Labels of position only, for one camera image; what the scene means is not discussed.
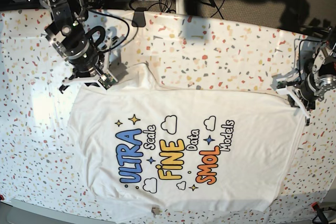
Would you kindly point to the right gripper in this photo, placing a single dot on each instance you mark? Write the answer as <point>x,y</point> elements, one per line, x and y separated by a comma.
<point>80,49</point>

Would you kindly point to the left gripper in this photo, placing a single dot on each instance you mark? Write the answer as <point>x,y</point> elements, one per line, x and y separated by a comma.
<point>304,93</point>

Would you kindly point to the white printed T-shirt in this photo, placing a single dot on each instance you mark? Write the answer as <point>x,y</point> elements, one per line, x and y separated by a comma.
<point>145,145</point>

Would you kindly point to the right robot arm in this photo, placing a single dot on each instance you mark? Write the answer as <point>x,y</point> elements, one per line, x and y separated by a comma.
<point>70,13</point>

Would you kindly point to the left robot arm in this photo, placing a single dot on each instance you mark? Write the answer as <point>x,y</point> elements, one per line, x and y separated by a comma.
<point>316,54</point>

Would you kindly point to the black table clamp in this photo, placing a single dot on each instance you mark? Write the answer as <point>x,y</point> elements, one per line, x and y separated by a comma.
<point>138,19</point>

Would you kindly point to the red clamp at corner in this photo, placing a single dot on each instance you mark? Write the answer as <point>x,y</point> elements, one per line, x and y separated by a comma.
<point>315,206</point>

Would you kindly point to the terrazzo patterned tablecloth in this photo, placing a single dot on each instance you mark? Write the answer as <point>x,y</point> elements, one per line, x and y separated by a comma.
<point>182,51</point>

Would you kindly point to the grey clip at edge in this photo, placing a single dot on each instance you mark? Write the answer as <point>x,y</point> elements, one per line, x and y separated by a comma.
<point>156,211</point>

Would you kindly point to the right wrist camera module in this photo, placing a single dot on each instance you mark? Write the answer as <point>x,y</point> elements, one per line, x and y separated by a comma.
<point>107,80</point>

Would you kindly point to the white metal stand post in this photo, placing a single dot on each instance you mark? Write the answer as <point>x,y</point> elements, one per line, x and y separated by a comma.
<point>180,7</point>

